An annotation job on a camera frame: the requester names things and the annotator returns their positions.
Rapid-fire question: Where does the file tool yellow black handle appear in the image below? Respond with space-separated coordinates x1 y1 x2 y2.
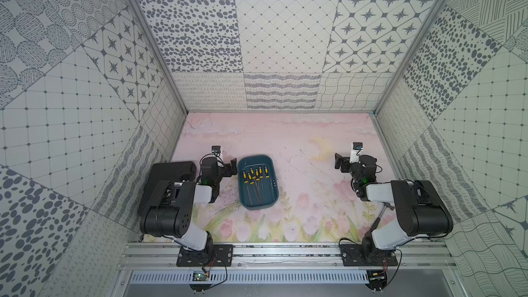
254 169 262 203
248 175 258 206
248 168 258 197
257 166 265 203
243 171 253 206
264 166 272 202

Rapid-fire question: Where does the teal plastic storage box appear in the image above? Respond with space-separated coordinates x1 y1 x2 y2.
237 155 279 210

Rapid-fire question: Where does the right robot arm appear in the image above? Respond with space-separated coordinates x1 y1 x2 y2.
335 153 454 256

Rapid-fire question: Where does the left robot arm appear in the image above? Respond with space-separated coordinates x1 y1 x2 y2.
138 153 237 257

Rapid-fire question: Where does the black tool case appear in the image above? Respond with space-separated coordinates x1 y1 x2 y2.
137 161 197 217

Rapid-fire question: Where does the green circuit board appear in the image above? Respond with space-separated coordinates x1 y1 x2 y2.
192 271 209 282

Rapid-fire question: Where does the right controller board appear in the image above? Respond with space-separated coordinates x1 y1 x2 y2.
366 271 388 292

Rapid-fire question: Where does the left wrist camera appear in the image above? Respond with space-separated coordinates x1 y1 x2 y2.
211 146 223 162

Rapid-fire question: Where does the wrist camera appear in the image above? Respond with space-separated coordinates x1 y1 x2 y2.
211 146 223 162
349 142 363 164

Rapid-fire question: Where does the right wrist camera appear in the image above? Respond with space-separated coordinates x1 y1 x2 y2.
349 142 363 164

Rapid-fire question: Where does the hammer with black handle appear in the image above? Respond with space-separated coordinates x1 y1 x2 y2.
368 202 395 233

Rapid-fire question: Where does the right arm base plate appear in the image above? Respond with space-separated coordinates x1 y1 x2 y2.
339 243 399 268

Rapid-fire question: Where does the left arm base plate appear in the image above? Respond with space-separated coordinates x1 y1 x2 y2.
177 244 234 268

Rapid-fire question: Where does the aluminium rail frame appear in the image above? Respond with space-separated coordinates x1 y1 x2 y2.
117 241 457 270

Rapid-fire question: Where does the white slotted cable duct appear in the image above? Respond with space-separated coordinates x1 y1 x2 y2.
130 269 368 285

